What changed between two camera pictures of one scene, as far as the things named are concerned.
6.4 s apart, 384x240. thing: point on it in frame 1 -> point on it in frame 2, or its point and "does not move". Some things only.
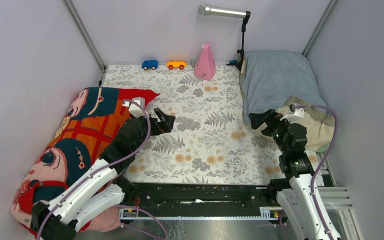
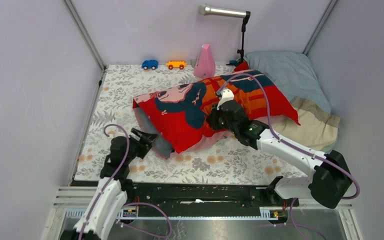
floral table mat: [212, 141] does not move
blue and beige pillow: [286, 82] does not move
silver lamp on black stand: [207, 9] does not move
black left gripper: [164, 126] -> [144, 145]
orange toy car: [180, 64] does not move
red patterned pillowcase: [92, 122] -> [177, 112]
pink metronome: [205, 68] does not move
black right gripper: [273, 118] -> [212, 119]
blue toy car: [150, 64] does not move
